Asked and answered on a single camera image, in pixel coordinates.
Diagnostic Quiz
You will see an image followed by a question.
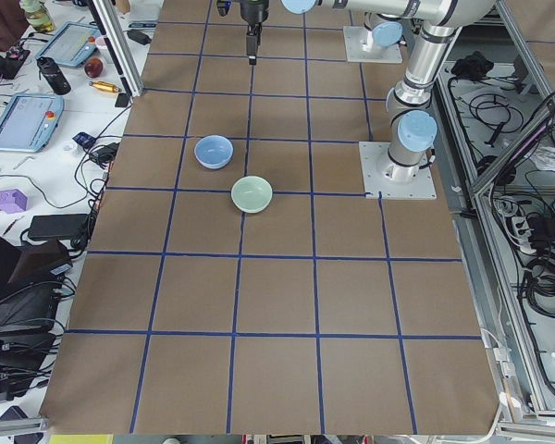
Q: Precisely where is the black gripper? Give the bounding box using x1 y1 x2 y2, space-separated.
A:
240 0 269 65

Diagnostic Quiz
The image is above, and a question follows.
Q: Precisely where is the green bowl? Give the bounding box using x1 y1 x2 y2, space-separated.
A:
230 176 273 214

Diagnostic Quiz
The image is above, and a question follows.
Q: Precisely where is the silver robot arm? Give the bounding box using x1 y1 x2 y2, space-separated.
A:
282 1 494 184
236 1 403 66

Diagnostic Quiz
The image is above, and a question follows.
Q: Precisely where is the blue bowl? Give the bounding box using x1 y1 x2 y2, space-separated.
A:
194 135 234 169

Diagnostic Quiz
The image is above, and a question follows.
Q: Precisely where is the black phone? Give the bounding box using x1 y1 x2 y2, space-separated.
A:
115 92 130 108

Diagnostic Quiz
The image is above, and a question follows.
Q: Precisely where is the red apple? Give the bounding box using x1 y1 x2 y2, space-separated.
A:
84 57 104 79

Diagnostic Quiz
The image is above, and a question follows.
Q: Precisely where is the gold cylinder tool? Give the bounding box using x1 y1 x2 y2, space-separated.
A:
89 81 121 93

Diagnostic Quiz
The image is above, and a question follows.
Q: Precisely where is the teach pendant tablet far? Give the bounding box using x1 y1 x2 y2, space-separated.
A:
35 21 101 68

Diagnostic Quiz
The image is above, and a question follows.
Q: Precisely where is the teach pendant tablet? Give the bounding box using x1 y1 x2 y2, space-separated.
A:
0 93 64 153
35 21 101 68

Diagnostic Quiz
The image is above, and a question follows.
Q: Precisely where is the black water bottle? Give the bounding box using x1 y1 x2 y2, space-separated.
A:
37 56 71 95

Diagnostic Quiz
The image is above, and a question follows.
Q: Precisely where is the green glass bottle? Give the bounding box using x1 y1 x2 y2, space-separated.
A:
19 0 56 33

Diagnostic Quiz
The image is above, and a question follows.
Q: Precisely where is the teach pendant tablet near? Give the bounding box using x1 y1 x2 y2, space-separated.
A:
0 93 64 153

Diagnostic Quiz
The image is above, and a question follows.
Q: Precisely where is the brown paper table mat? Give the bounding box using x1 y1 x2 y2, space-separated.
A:
41 1 498 435

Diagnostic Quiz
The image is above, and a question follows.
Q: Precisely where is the black power adapter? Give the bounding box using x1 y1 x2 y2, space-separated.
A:
27 214 88 241

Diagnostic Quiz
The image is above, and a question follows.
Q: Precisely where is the purple plastic box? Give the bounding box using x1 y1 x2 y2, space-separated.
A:
0 189 28 214

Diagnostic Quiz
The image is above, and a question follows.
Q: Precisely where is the aluminium frame post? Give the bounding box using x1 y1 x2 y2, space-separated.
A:
87 0 143 97

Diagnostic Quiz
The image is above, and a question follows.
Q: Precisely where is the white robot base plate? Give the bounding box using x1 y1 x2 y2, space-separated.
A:
359 142 437 200

